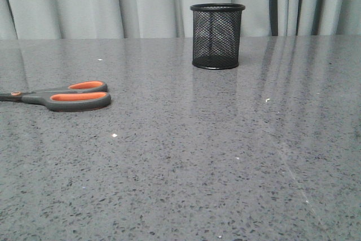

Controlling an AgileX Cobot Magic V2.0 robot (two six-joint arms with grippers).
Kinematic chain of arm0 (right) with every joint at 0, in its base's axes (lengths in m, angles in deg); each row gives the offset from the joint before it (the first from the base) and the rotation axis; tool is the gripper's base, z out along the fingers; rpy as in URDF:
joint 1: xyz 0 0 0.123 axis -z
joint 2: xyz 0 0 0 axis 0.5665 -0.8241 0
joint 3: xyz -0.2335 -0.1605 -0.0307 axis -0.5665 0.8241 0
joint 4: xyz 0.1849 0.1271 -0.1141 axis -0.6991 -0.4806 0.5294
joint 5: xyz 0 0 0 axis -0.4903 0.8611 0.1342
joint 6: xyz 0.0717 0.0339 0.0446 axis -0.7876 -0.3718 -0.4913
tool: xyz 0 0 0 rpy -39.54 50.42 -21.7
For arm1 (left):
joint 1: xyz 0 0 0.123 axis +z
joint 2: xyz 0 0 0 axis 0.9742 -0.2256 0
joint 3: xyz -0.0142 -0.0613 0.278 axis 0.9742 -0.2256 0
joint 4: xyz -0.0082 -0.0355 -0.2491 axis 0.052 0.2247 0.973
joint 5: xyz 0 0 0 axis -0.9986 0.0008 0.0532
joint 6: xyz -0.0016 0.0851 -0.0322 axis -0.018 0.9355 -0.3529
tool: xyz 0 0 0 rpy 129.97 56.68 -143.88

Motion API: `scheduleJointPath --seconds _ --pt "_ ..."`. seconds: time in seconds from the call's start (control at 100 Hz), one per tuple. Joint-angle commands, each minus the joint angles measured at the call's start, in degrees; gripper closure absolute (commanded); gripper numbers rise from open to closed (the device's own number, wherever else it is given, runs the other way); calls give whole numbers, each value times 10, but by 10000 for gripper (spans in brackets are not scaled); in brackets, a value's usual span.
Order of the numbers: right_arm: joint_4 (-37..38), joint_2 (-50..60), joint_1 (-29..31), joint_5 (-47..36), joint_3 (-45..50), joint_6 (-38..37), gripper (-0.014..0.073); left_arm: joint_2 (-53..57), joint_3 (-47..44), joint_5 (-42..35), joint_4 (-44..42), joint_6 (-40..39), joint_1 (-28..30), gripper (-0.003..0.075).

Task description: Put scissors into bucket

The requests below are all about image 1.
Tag grey and orange scissors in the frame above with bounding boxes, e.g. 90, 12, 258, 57
1, 81, 111, 112

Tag black mesh pen bucket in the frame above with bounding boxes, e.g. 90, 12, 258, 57
190, 3, 245, 70

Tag grey curtain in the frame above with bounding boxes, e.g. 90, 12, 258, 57
1, 0, 360, 40

